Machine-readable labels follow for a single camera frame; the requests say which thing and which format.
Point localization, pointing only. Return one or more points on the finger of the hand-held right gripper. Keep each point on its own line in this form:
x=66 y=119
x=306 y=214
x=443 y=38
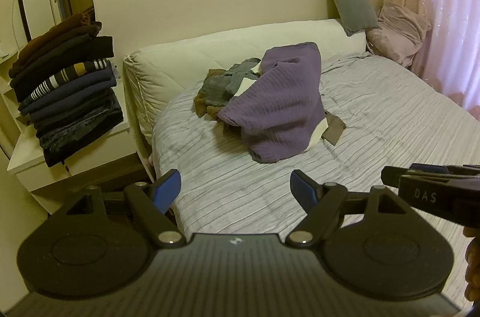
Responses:
x=392 y=175
x=450 y=169

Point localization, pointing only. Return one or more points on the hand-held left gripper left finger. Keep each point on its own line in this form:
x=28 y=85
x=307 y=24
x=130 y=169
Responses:
x=167 y=189

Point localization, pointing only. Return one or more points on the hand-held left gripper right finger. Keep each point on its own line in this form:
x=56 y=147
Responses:
x=302 y=189

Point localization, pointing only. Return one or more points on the purple cardigan with cream trim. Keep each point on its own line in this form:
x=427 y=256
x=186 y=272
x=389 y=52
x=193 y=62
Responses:
x=277 y=96

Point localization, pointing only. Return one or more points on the stack of dark folded clothes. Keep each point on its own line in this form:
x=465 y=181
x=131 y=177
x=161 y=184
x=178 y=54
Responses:
x=67 y=88

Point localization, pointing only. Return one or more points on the person's right hand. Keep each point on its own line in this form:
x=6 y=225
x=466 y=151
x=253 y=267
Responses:
x=474 y=264

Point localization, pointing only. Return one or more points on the bed with striped grey bedspread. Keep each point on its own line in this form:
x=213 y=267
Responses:
x=375 y=107

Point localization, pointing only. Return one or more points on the grey plaid shirt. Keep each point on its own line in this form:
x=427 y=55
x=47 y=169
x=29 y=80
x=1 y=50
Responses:
x=219 y=84

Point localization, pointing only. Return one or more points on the white dresser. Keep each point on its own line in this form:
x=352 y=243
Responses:
x=48 y=184

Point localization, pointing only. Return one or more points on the white quilted duvet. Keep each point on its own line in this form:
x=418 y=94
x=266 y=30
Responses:
x=180 y=55

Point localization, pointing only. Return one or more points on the pink pillow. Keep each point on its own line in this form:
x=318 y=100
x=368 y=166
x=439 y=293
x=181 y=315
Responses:
x=399 y=30

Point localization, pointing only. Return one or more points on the pink curtain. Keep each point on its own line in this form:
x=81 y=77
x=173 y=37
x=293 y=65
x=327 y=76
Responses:
x=450 y=2

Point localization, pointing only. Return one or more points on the grey pillow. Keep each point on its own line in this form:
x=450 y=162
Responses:
x=350 y=2

